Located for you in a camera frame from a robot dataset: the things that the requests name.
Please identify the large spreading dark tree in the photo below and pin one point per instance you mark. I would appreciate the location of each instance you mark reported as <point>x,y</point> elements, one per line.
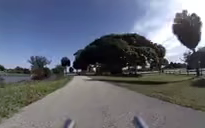
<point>120,50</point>

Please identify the palm tree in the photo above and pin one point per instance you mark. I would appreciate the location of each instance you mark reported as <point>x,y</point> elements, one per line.
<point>65,61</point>

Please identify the grey paved path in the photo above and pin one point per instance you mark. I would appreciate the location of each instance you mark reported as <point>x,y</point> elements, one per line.
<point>90,103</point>

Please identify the pale green tree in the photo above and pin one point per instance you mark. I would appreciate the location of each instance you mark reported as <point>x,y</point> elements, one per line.
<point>38,62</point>

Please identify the robot's own part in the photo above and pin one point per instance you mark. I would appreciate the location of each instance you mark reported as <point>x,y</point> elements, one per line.
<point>139,122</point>
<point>69,124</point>

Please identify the white fence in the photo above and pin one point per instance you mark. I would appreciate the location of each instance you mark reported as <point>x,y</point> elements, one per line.
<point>176,71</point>

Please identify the grass with trees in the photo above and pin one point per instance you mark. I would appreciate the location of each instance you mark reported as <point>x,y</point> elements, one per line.
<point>176,91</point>

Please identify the tall slender tree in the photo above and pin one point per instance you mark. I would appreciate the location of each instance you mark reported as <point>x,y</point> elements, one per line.
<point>187,28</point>

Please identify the pond water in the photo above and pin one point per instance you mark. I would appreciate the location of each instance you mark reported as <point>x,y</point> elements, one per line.
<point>6,79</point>

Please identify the grass beside water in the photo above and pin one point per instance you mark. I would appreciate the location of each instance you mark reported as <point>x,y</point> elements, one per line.
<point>10,96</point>

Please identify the dark round tree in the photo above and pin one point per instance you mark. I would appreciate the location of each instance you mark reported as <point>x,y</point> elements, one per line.
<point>204,56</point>

